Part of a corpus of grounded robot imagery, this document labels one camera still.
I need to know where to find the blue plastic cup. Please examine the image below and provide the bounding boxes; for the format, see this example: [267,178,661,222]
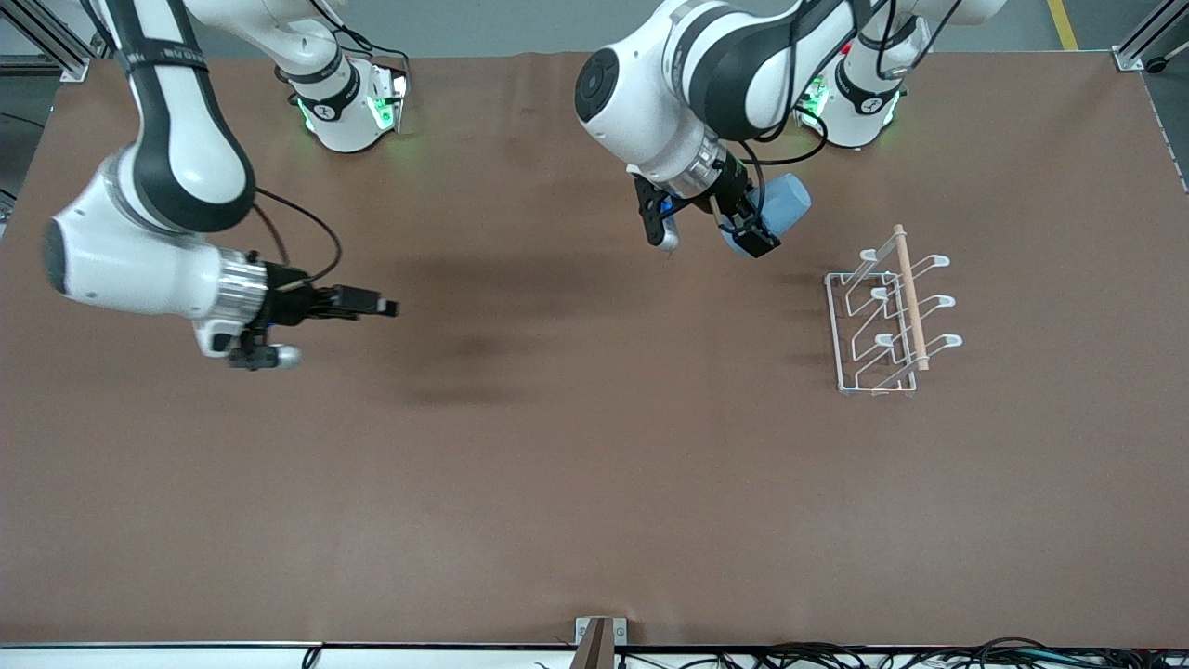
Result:
[723,174,813,257]

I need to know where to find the brown table mat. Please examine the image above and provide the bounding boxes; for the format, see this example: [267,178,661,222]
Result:
[0,51,1189,649]

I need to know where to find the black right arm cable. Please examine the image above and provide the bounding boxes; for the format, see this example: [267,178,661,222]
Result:
[249,188,344,284]

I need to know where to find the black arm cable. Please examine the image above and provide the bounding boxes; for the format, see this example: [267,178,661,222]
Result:
[249,188,344,284]
[741,0,939,201]

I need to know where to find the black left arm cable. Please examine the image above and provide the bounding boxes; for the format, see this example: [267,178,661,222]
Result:
[741,0,939,201]

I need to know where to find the white wire cup holder rack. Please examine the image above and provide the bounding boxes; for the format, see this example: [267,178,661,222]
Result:
[825,225,964,399]

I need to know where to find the aluminium frame post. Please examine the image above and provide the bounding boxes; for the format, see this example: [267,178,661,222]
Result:
[1112,0,1189,73]
[0,0,126,83]

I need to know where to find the black cable bundle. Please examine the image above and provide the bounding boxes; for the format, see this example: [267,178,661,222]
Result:
[534,636,1189,669]

